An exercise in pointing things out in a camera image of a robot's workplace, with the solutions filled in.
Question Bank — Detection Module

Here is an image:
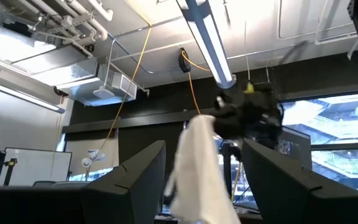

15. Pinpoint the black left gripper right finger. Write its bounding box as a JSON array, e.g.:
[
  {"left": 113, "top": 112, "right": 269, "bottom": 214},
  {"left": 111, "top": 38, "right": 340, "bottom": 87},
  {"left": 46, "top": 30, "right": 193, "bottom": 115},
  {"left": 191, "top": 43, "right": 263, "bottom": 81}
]
[{"left": 241, "top": 138, "right": 323, "bottom": 224}]

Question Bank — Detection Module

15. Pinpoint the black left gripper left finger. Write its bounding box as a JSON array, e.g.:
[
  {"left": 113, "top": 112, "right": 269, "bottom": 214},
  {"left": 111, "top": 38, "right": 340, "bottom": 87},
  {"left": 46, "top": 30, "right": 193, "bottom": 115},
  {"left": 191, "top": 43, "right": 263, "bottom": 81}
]
[{"left": 79, "top": 139, "right": 167, "bottom": 224}]

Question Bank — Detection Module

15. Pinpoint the cream white cloth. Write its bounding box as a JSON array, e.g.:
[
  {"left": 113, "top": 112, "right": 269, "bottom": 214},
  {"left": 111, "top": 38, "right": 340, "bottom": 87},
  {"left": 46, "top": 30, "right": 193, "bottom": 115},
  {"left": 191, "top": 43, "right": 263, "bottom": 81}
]
[{"left": 163, "top": 114, "right": 242, "bottom": 224}]

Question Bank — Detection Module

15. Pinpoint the long ceiling light fixture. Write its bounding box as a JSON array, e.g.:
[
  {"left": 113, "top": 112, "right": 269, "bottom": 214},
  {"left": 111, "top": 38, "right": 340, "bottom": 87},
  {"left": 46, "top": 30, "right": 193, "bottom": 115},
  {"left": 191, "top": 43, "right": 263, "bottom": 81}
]
[{"left": 175, "top": 0, "right": 237, "bottom": 90}]

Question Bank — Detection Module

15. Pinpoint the whiteboard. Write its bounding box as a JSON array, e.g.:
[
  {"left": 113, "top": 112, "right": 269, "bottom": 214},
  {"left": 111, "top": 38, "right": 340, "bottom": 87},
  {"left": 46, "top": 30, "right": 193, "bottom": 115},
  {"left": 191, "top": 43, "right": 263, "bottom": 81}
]
[{"left": 0, "top": 147, "right": 73, "bottom": 187}]

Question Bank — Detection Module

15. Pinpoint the white ceiling pipe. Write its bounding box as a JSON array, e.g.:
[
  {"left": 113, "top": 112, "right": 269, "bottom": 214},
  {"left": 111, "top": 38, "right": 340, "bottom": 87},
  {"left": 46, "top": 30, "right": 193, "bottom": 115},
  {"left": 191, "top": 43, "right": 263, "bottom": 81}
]
[{"left": 26, "top": 0, "right": 114, "bottom": 41}]

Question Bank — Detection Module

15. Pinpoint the yellow hanging cable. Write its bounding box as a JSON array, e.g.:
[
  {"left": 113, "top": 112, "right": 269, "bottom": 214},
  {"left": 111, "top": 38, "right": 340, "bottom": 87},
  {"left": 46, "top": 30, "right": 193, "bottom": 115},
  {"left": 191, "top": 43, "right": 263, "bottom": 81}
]
[{"left": 180, "top": 49, "right": 211, "bottom": 116}]

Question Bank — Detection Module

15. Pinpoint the black cable reel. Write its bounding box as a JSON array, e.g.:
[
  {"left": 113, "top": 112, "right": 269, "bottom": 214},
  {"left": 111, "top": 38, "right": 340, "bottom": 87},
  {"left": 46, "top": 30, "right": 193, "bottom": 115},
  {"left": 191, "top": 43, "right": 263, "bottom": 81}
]
[{"left": 178, "top": 47, "right": 192, "bottom": 74}]

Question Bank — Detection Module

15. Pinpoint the yellow ceiling cable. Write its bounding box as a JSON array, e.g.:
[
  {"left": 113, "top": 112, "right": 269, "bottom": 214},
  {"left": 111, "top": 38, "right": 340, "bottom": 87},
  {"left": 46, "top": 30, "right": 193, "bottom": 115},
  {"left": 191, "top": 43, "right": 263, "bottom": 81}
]
[{"left": 96, "top": 0, "right": 154, "bottom": 156}]

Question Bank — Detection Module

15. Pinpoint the metal ventilation duct unit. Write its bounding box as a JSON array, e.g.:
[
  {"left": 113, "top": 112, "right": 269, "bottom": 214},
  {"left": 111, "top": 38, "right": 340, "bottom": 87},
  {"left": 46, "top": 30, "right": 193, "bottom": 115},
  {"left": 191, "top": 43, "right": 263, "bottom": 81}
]
[{"left": 11, "top": 45, "right": 138, "bottom": 107}]

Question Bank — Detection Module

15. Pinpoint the wall strip light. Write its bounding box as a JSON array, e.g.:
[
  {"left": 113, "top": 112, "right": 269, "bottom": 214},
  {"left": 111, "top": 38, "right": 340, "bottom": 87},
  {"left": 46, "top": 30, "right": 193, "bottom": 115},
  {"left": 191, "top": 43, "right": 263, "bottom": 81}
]
[{"left": 0, "top": 76, "right": 67, "bottom": 114}]

